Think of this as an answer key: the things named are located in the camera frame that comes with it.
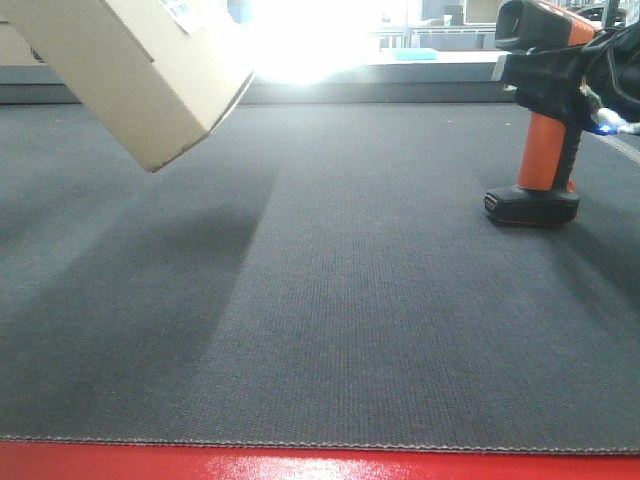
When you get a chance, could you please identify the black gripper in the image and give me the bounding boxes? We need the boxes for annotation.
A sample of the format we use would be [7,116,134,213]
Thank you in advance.
[499,45,600,120]

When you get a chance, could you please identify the orange black barcode scanner gun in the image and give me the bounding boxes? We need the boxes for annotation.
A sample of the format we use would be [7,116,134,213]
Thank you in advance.
[484,1,597,225]

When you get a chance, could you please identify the brown cardboard package box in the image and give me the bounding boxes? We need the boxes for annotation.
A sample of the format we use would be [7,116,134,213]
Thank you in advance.
[1,1,254,172]

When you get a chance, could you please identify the teal tray in background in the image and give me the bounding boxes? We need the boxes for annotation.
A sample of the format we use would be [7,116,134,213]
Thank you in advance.
[389,48,440,62]

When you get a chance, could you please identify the dark grey fabric mat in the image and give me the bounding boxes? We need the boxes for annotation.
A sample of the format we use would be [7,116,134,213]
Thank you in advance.
[1,104,639,454]

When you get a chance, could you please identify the white barcode label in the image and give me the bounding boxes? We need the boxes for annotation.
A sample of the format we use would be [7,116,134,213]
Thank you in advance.
[159,0,204,35]

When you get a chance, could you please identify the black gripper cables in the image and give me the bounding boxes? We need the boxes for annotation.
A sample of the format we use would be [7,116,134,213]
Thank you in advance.
[579,27,640,136]

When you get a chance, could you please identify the red metal table frame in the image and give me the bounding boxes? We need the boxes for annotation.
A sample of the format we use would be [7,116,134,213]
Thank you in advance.
[1,441,639,479]

